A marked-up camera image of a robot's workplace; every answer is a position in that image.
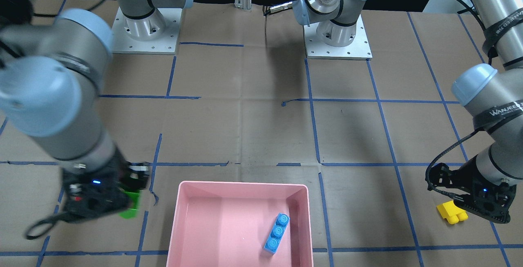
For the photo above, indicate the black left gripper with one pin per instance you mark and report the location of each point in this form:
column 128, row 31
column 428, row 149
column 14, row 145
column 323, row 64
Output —
column 468, row 176

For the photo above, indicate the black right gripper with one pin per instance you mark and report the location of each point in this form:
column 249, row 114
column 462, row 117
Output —
column 115, row 165

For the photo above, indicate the green toy block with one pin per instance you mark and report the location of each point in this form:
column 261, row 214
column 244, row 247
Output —
column 133, row 206

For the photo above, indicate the yellow toy block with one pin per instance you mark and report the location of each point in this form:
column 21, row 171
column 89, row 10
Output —
column 451, row 213

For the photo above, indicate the blue toy block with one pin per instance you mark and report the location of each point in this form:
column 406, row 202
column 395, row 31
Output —
column 276, row 234

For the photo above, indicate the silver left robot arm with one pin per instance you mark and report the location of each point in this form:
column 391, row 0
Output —
column 493, row 98

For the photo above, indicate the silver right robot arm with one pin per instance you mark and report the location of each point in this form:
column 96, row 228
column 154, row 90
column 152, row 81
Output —
column 50, row 77

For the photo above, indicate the pink plastic box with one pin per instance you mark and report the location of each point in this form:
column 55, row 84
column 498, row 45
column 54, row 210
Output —
column 226, row 224

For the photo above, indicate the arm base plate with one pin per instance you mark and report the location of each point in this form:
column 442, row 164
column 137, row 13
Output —
column 325, row 40
column 156, row 34

